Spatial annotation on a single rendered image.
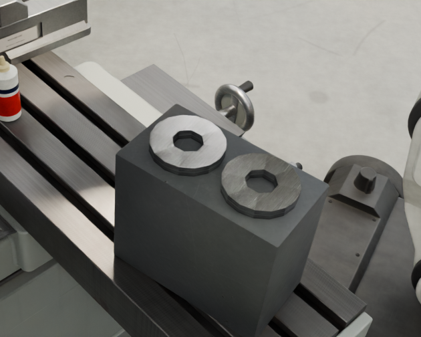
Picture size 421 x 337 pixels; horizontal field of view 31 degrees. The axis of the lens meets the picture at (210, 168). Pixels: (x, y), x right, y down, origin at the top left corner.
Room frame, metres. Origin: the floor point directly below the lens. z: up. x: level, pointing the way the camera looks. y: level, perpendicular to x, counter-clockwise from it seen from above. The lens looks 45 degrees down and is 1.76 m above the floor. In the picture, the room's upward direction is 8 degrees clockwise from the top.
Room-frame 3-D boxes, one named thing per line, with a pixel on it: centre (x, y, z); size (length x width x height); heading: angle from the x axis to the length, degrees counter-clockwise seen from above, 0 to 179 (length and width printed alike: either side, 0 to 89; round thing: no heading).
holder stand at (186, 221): (0.62, -0.01, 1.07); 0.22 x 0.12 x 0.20; 62
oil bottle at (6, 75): (0.86, 0.32, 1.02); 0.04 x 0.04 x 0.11
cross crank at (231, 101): (1.27, -0.01, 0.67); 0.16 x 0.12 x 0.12; 140
